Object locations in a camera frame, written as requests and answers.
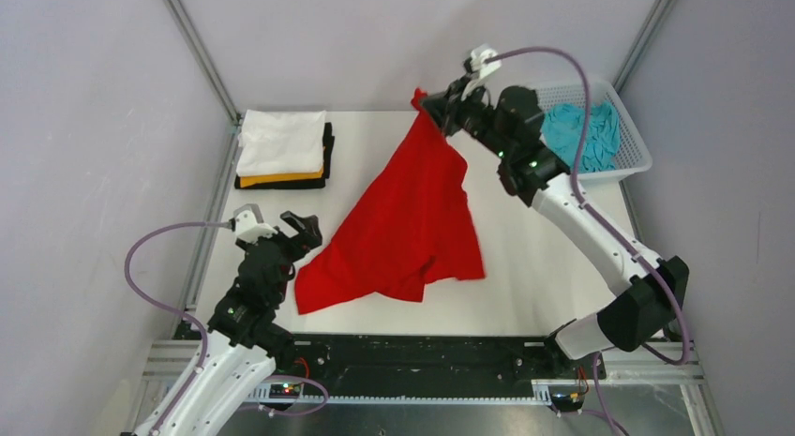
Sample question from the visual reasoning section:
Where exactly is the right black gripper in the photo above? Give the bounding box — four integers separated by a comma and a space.
420, 74, 513, 161

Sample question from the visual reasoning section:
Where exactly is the red t shirt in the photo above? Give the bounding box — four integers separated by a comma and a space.
294, 89, 487, 315

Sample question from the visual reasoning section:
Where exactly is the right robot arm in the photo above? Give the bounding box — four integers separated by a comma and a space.
416, 78, 689, 378

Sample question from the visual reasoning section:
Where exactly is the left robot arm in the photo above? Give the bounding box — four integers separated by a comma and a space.
124, 204, 323, 435

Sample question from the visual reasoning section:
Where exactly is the yellow folded t shirt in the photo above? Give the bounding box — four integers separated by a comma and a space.
233, 144, 333, 190

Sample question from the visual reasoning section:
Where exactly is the white folded t shirt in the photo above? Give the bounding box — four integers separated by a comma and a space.
236, 110, 327, 177

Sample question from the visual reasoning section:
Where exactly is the blue t shirt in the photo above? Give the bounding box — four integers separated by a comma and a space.
541, 101, 622, 173

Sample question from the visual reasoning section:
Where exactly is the left controller board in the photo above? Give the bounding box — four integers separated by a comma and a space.
268, 383, 303, 400

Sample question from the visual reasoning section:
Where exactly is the controller board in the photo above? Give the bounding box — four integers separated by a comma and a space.
268, 383, 303, 400
549, 392, 586, 415

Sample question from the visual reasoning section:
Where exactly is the white plastic basket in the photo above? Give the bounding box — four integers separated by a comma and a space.
532, 78, 652, 183

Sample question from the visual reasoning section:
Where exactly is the right controller board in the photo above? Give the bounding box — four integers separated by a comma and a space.
549, 392, 586, 415

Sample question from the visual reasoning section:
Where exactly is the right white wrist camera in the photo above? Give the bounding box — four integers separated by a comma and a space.
460, 44, 502, 100

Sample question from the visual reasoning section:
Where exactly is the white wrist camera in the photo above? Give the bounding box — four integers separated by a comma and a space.
460, 44, 502, 100
231, 203, 278, 244

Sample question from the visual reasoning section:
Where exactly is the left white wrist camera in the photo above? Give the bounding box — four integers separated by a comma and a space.
231, 203, 278, 244

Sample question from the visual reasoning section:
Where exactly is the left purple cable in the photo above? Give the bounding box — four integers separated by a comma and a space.
124, 220, 330, 436

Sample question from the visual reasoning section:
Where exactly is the purple cable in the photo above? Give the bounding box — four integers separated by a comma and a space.
484, 46, 693, 436
124, 220, 330, 436

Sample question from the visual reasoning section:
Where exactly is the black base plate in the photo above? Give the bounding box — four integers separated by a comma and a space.
276, 333, 607, 399

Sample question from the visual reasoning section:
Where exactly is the right corner aluminium post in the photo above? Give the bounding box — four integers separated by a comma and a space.
611, 0, 677, 92

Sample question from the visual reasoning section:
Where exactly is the corner aluminium post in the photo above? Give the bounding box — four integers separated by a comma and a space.
155, 0, 242, 127
611, 0, 677, 92

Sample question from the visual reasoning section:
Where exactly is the left corner aluminium post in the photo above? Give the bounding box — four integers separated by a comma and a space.
155, 0, 242, 127

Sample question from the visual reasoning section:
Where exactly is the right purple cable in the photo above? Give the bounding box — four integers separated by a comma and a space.
484, 46, 693, 436

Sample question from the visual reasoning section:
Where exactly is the aluminium frame rail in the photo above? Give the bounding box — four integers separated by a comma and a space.
125, 340, 725, 435

